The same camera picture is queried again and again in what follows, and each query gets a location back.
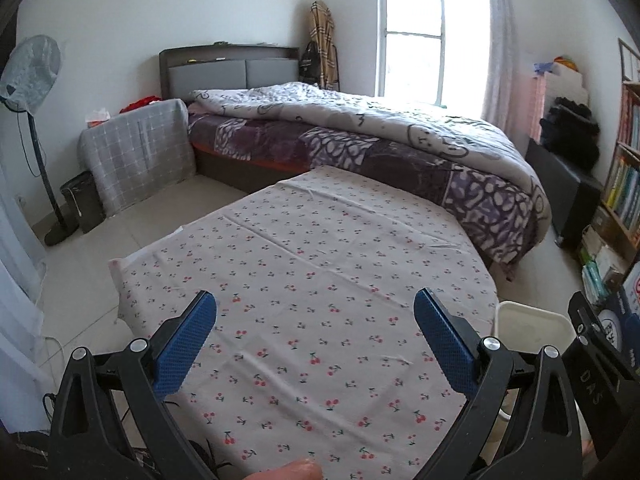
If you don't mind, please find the upper Ganten water box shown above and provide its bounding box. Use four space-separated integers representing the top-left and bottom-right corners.
598 262 640 368

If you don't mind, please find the cherry print tablecloth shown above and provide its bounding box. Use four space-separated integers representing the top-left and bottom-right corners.
111 168 498 479

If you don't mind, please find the plaid coat hanging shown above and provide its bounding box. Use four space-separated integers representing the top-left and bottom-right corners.
299 0 340 91

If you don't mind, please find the small black bin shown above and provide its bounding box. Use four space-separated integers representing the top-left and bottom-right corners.
60 170 106 234

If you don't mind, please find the stack of books on floor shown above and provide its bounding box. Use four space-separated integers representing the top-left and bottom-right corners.
578 226 628 307

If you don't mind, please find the pink curtain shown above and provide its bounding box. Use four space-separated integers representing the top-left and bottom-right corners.
483 0 541 151

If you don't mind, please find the black leather ottoman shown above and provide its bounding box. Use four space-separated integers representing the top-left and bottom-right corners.
525 139 602 250

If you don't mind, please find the grey checked covered nightstand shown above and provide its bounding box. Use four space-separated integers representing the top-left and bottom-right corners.
78 99 196 217

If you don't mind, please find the black clothes pile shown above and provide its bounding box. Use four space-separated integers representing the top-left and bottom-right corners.
539 98 600 174

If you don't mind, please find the standing fan covered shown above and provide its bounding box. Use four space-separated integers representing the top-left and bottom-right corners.
1 35 78 247

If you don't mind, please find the white plastic trash bin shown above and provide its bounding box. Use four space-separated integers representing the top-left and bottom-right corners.
494 301 575 354

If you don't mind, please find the window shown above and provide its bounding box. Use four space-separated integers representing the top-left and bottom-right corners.
376 0 491 118

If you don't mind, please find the bed headboard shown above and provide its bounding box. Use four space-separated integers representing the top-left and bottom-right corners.
158 42 299 103

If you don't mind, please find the purple white quilt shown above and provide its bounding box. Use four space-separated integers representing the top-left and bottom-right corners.
188 82 551 270

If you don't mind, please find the wooden bookshelf with books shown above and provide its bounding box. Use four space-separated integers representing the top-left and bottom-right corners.
601 39 640 249

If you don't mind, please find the person's left hand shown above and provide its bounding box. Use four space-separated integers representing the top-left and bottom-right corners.
244 458 323 480

